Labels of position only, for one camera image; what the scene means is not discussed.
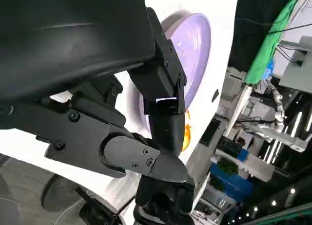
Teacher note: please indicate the black backdrop cloth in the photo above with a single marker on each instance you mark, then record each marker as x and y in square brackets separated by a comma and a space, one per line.
[248, 40]

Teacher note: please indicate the grey machine housing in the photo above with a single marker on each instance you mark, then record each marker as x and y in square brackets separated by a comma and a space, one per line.
[292, 71]

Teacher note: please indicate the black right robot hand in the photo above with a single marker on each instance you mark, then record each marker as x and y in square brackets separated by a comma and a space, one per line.
[165, 203]

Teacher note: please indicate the green cloth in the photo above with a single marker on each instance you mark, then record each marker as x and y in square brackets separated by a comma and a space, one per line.
[263, 54]

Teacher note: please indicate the white frame post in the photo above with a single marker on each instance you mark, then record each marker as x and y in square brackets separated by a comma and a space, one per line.
[240, 108]

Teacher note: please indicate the lilac plate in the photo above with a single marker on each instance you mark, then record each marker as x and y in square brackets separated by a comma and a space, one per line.
[195, 52]

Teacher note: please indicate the black table leg frame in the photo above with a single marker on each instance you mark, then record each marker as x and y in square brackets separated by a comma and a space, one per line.
[97, 208]

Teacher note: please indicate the dark round stand base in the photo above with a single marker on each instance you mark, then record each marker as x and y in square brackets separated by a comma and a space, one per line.
[58, 191]

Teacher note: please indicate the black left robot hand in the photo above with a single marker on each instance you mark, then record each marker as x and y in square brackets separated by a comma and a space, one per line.
[73, 52]

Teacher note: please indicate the orange toy bread roll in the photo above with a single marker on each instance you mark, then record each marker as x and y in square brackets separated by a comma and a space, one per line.
[187, 137]

